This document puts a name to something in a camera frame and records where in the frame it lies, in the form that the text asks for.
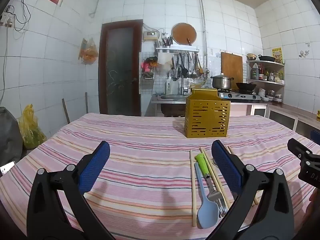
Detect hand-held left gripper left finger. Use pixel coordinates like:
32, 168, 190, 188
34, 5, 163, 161
26, 141, 118, 240

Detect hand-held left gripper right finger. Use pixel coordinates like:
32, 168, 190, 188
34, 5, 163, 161
205, 140, 295, 240

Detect wooden chopstick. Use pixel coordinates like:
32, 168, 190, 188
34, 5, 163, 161
226, 145, 258, 207
199, 147, 230, 209
189, 150, 197, 227

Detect green handled metal fork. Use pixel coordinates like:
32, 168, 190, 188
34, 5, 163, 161
194, 153, 227, 218

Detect light blue plastic spoon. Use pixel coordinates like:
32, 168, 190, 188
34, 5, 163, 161
194, 162, 220, 229

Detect yellow perforated utensil holder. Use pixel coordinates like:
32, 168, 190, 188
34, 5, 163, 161
184, 88, 231, 138

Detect kitchen cabinet with glass doors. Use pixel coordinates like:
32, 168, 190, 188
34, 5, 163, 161
250, 103, 320, 140

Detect pink striped tablecloth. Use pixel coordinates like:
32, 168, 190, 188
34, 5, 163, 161
0, 112, 320, 240

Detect stack of white bowls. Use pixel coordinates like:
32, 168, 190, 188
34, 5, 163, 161
258, 88, 270, 102

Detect white corner shelf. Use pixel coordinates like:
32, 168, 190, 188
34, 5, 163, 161
245, 59, 286, 103

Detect grey gas stove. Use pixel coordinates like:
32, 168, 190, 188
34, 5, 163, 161
217, 89, 262, 101

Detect yellow plastic bag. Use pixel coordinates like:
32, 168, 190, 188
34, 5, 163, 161
18, 104, 47, 149

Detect black wok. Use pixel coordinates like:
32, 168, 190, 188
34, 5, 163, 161
235, 82, 257, 92

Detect steel pot with lid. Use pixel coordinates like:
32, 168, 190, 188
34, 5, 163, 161
210, 73, 234, 90

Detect stainless steel sink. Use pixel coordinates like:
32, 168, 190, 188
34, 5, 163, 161
151, 94, 187, 117

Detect phone with lit screen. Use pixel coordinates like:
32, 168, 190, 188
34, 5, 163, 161
0, 160, 17, 178

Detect metal faucet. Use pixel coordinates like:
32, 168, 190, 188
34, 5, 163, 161
179, 74, 186, 96

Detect dark grey sack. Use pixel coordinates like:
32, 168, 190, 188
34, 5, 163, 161
0, 107, 23, 161

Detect white dish soap bottle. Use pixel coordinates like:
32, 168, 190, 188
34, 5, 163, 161
165, 76, 178, 95

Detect wooden cutting board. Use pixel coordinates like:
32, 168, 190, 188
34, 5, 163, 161
220, 52, 244, 83

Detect brown door with frosted glass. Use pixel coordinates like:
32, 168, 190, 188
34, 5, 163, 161
98, 19, 143, 117

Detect row of hanging ladles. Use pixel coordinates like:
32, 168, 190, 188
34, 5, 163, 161
171, 52, 204, 80

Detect orange plastic bag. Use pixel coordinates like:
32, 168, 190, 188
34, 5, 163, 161
79, 38, 99, 66

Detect pink and red cloths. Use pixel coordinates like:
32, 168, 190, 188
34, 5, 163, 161
141, 57, 158, 72

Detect round brown pot lid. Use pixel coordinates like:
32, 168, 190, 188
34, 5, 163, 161
171, 22, 197, 46

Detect white power strip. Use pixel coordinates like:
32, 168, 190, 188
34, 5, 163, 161
0, 13, 16, 27

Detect white wall hooks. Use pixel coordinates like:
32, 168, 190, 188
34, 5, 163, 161
298, 43, 311, 58

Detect yellow wall sticker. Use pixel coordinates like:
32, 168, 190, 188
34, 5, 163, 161
271, 47, 283, 63

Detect metal wall rack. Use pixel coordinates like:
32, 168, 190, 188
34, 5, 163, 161
155, 45, 200, 54

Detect beige wall control box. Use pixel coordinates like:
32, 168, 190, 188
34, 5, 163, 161
143, 31, 159, 41

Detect white wall pipe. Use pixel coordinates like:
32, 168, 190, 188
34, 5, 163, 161
186, 0, 208, 68

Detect black cable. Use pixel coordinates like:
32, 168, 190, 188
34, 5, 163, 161
12, 0, 32, 32

